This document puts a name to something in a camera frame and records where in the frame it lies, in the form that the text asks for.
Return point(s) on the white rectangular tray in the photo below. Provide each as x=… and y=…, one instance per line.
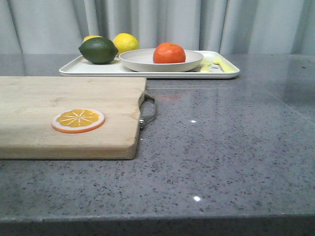
x=206, y=70

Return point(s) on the metal cutting board handle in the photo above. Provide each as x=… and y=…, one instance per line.
x=148, y=111

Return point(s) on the yellow plastic fork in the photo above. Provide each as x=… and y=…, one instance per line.
x=226, y=68

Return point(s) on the orange fruit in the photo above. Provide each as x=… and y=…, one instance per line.
x=169, y=52

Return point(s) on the orange slice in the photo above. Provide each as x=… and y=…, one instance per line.
x=78, y=120

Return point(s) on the grey curtain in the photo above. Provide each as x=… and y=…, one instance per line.
x=225, y=26

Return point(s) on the yellow lemon behind lime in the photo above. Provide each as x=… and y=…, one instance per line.
x=91, y=37

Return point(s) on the beige round plate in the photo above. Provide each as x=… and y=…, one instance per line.
x=142, y=61

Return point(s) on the wooden cutting board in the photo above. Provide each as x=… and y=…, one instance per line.
x=28, y=104

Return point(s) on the green lime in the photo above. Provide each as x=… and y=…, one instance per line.
x=98, y=50

